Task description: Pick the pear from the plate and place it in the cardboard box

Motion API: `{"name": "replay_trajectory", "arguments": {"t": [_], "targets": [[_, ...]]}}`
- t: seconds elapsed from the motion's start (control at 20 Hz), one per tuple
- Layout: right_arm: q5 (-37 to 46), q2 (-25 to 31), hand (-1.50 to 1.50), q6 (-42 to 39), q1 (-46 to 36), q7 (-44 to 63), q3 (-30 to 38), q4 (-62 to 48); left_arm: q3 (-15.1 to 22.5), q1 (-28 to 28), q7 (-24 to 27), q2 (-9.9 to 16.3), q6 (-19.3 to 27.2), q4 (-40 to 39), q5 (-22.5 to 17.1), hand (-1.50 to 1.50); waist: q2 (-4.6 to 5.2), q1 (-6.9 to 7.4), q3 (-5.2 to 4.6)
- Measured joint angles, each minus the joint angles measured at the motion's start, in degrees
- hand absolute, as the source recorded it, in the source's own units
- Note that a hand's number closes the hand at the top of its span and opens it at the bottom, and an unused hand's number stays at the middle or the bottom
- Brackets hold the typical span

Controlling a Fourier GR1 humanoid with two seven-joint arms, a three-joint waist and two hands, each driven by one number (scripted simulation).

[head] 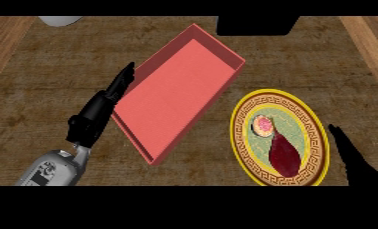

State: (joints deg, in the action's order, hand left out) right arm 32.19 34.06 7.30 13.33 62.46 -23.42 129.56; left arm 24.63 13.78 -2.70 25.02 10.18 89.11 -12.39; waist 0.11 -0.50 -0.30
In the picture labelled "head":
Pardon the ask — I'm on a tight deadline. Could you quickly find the black appliance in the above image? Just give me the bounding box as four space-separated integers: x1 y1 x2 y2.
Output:
215 16 301 37

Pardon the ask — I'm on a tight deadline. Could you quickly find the pale grey round object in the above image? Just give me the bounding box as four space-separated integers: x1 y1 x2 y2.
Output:
37 16 84 28

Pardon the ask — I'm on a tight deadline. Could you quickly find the dark red pear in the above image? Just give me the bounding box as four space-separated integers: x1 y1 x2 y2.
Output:
249 114 302 179

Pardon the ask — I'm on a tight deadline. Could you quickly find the red cardboard box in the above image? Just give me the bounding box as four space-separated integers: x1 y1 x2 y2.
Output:
110 23 246 167

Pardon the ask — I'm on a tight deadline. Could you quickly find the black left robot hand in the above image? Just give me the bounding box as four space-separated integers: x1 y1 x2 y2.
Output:
65 61 137 149

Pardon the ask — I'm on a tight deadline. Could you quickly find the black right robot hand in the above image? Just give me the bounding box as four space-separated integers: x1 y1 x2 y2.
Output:
326 123 378 187

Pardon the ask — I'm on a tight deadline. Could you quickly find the yellow rimmed patterned plate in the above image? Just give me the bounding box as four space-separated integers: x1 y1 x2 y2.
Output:
228 88 330 187

